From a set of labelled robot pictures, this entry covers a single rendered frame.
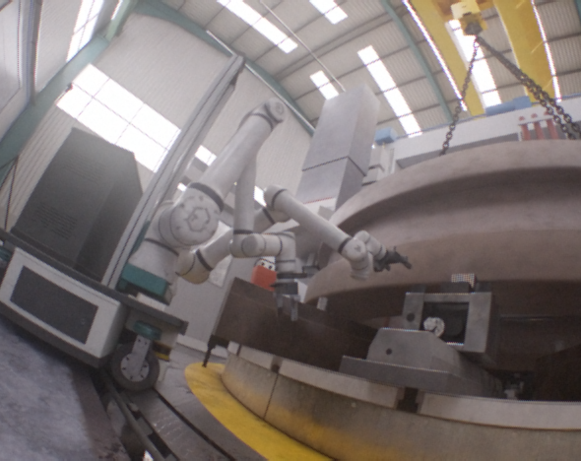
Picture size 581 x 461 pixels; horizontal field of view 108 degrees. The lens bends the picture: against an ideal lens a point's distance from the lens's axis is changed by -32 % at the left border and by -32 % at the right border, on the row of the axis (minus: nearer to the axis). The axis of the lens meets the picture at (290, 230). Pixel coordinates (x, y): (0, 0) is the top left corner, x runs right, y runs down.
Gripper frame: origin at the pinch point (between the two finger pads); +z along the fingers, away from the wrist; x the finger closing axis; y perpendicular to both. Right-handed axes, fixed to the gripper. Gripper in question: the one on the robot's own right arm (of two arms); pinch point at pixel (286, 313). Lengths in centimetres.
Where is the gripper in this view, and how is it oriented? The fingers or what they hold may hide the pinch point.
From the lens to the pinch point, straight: 128.2
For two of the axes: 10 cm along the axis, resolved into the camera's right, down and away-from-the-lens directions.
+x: 4.4, -1.2, -8.9
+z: 0.2, 9.9, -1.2
